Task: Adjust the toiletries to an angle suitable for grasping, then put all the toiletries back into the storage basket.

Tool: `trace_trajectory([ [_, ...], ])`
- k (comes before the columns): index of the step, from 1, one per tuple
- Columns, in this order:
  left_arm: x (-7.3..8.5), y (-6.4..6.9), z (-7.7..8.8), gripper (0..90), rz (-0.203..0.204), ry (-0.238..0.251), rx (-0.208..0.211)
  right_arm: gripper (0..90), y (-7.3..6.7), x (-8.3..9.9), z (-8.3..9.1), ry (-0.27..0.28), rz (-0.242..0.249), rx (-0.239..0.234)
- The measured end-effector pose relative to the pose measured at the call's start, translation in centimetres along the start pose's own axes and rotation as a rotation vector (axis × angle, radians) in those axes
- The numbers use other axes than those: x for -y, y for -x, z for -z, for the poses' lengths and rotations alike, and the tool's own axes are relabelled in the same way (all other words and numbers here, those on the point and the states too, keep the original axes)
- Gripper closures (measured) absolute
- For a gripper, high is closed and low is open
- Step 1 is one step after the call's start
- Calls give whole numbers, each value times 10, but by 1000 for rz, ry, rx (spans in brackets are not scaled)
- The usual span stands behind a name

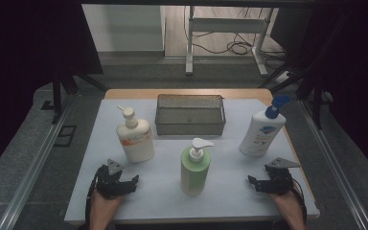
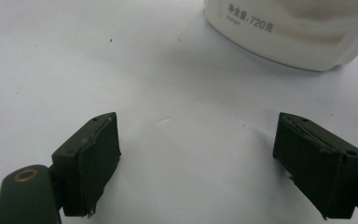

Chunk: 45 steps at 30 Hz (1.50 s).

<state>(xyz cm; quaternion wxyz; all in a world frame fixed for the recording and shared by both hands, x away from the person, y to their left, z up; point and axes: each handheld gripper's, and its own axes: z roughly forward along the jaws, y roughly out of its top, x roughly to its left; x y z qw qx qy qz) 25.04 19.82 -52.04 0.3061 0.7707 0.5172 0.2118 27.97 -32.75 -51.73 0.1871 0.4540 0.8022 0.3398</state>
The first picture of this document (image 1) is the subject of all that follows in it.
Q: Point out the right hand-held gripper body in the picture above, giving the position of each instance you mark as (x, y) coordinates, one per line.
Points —
(279, 182)

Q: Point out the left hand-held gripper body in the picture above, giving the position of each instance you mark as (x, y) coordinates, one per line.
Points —
(108, 185)

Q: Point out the white bottle blue pump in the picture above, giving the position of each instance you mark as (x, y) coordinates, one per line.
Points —
(260, 134)

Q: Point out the green pump bottle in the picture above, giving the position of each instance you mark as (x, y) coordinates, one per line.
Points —
(193, 172)

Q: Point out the metal mesh basket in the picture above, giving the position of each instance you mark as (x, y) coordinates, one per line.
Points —
(190, 127)

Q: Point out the person's left hand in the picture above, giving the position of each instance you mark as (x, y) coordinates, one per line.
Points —
(103, 209)

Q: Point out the person's right hand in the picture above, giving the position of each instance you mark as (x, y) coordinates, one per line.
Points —
(287, 207)

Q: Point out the cream pump bottle orange label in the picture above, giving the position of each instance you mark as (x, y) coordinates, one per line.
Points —
(137, 140)

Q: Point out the pale blue table mat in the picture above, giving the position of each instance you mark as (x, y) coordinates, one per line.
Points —
(172, 204)

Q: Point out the black tripod stand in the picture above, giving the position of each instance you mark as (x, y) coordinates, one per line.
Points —
(57, 96)
(316, 102)

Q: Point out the white power strip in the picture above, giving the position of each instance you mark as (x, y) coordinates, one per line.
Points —
(283, 77)

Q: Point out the white cabinet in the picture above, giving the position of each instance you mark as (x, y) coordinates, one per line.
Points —
(124, 28)

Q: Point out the aluminium rail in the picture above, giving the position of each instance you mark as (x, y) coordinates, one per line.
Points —
(35, 166)
(335, 166)

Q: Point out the white metal desk frame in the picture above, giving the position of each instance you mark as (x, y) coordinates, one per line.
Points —
(226, 25)

